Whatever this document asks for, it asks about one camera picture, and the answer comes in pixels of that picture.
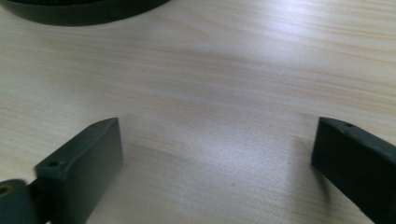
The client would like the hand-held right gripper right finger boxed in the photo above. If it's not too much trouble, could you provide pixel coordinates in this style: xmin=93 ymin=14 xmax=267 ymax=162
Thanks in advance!
xmin=310 ymin=116 xmax=396 ymax=224

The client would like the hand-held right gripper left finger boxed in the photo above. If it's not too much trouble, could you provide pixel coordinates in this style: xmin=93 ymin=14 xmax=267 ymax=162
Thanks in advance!
xmin=34 ymin=117 xmax=125 ymax=224

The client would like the dark round basket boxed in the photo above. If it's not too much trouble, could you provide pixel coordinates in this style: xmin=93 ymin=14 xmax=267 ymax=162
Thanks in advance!
xmin=0 ymin=0 xmax=172 ymax=27

